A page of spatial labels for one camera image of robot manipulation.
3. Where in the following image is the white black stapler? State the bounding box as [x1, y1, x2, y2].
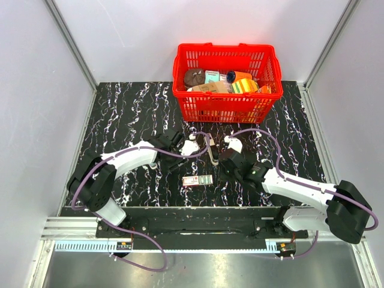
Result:
[205, 133, 219, 166]

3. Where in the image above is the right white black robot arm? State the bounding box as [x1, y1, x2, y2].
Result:
[218, 148, 372, 244]

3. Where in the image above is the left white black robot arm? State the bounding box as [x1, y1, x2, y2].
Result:
[67, 129, 199, 237]

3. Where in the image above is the red white staple box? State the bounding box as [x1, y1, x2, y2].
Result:
[182, 175, 213, 187]

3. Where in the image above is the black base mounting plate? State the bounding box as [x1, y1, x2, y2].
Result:
[95, 207, 309, 253]

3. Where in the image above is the brown cardboard box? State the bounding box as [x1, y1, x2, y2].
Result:
[187, 81, 231, 94]

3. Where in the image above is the yellow green box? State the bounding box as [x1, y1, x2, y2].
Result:
[231, 79, 259, 94]

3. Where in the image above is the orange snack packet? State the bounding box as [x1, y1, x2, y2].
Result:
[257, 85, 272, 94]

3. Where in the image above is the brown round pouch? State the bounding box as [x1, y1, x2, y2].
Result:
[184, 68, 205, 89]

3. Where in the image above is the teal white small box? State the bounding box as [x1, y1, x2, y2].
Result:
[205, 70, 220, 84]

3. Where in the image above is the red plastic basket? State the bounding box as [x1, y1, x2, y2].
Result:
[172, 43, 283, 124]

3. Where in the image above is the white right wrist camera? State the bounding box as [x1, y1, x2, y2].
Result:
[224, 136, 243, 153]

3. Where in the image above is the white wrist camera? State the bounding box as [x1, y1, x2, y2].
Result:
[179, 134, 200, 156]
[224, 136, 243, 153]

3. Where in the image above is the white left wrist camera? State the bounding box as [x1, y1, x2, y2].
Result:
[179, 134, 200, 156]

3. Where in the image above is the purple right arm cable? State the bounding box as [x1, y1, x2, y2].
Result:
[227, 128, 379, 260]

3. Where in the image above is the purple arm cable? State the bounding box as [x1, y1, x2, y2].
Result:
[70, 131, 211, 272]
[227, 128, 379, 260]

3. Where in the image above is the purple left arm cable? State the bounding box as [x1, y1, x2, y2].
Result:
[70, 131, 211, 272]

